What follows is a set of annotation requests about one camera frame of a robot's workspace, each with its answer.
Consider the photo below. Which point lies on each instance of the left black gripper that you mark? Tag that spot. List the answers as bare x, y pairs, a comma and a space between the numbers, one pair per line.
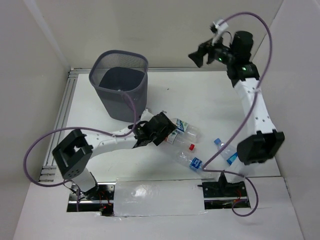
158, 128

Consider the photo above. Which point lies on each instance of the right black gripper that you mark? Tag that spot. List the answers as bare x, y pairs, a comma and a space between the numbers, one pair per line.
203, 49

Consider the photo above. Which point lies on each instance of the red label plastic bottle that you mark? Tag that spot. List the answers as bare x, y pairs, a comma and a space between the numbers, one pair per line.
178, 141

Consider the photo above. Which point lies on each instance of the blue label bottle white cap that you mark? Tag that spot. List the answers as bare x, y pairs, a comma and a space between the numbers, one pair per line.
195, 164

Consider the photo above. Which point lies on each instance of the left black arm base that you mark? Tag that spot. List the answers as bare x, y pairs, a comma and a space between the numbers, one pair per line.
100, 199

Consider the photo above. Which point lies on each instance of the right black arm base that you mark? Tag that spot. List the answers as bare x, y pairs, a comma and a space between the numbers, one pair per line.
223, 189

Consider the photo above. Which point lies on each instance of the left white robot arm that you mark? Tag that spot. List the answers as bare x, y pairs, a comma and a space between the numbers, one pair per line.
73, 153

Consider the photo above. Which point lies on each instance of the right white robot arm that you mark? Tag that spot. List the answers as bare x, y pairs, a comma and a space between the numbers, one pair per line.
263, 140

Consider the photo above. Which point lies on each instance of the grey mesh waste bin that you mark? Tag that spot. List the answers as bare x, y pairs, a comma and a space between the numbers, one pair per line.
120, 79

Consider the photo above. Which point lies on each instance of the green blue label bottle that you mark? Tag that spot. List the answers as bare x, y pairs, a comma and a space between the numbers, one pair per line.
187, 130

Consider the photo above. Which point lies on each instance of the blue cap plastic bottle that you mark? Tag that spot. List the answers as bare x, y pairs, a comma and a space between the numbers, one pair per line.
229, 154

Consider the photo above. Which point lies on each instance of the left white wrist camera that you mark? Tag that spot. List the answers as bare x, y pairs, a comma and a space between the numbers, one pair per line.
146, 116

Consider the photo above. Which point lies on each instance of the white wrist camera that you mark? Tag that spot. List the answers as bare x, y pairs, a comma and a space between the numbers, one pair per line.
218, 28
146, 116

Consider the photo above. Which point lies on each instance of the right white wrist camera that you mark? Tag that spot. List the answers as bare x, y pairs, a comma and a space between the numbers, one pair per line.
218, 28

